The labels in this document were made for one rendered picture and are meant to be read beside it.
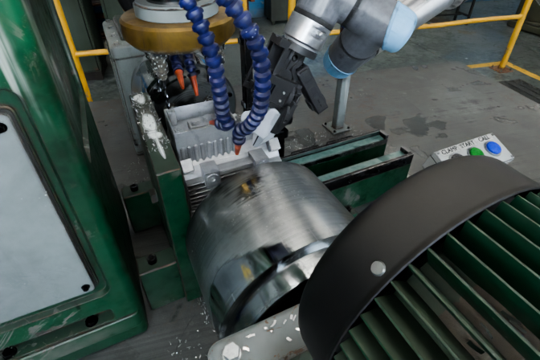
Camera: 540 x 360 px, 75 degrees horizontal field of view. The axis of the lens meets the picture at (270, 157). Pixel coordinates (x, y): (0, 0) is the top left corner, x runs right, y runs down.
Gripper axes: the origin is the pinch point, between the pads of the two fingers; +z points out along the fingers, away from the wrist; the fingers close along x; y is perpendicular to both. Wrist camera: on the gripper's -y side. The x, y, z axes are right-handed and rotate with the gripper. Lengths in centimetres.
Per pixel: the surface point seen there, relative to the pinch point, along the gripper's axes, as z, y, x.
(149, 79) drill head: 4.1, 15.6, -30.1
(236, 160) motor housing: 4.9, 3.3, 0.6
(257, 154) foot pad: 2.0, 0.5, 1.9
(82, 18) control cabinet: 59, 6, -319
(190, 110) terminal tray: 1.6, 11.3, -10.7
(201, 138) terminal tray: 2.8, 11.5, -1.1
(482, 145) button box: -19.4, -37.7, 18.3
